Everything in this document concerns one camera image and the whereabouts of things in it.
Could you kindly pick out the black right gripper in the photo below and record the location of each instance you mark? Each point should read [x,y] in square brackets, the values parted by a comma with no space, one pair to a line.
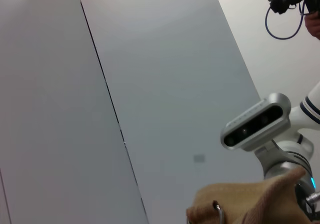
[301,192]

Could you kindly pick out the khaki canvas food bag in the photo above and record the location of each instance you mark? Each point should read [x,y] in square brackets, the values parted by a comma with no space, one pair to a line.
[250,199]

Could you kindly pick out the person forearm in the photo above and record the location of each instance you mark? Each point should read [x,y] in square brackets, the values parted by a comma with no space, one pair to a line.
[313,24]

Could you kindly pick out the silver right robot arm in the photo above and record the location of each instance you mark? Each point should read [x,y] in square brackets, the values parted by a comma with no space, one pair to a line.
[290,159]

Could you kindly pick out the small grey square sticker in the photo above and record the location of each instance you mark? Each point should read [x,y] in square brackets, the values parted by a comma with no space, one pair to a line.
[199,158]

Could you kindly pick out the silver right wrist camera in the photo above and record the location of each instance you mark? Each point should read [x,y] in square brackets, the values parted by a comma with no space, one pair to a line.
[255,123]

